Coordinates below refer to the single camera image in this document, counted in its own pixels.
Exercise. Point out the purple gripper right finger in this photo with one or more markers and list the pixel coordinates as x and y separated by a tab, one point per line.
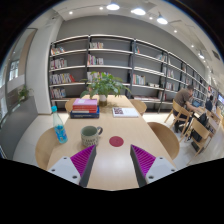
149	168

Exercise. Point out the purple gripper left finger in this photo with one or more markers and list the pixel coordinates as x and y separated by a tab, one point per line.
76	168

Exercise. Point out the clear water bottle blue cap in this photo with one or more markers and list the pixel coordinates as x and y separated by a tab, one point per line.
59	126

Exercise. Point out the wooden chair near right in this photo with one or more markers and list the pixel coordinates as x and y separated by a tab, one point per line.
167	138

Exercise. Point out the grey-green ceramic mug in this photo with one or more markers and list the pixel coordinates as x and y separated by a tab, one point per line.
90	135

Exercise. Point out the wooden chair near left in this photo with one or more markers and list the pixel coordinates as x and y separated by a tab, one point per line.
46	144

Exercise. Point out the red round coaster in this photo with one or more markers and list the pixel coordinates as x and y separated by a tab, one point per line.
116	141

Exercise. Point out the dark blue bottom book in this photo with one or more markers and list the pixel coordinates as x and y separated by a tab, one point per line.
85	115

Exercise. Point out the red middle book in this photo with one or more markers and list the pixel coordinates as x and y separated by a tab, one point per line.
84	109

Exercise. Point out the wooden slat chair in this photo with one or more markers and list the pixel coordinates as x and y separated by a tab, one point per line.
178	115
198	133

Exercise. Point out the white magazine on table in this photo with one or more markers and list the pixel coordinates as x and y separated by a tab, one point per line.
124	112

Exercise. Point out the wooden chair far left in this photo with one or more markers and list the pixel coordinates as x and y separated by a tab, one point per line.
69	105

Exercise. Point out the wooden chair far right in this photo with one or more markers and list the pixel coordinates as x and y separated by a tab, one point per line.
139	105

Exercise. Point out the pink top book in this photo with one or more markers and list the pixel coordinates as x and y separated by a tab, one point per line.
85	102

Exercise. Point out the seated man brown shirt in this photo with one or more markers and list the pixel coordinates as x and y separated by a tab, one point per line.
182	98

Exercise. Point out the green potted plant white pot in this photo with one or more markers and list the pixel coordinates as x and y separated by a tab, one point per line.
103	84

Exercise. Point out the seated person dark clothes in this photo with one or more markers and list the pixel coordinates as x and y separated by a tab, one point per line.
208	104

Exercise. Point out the small plant by window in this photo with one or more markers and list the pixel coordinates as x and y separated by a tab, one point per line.
23	94

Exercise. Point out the large grey bookshelf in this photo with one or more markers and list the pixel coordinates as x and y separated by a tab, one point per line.
149	73

